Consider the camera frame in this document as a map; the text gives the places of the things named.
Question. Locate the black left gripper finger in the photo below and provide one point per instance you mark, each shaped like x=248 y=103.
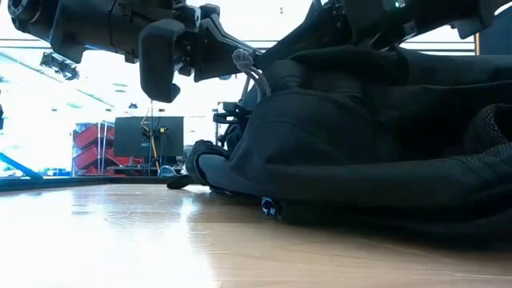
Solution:
x=210 y=66
x=218 y=38

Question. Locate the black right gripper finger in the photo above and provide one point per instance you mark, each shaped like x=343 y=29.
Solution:
x=312 y=34

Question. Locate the black backpack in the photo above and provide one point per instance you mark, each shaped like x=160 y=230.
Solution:
x=340 y=152

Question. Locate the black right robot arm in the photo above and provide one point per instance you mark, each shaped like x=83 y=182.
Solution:
x=460 y=10

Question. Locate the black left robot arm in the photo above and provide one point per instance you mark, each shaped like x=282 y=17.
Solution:
x=72 y=24

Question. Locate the black monitor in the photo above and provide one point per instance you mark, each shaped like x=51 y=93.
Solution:
x=128 y=136

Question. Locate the black ceiling spotlight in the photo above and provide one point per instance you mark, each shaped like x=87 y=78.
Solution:
x=60 y=66

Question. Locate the black partition panel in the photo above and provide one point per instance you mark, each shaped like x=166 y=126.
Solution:
x=496 y=42

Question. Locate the red shelf rack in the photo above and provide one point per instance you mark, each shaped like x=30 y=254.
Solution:
x=90 y=136

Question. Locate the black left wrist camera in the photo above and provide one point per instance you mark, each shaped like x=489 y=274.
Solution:
x=160 y=60

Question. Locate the black aluminium table frame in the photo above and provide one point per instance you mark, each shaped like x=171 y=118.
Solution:
x=80 y=183

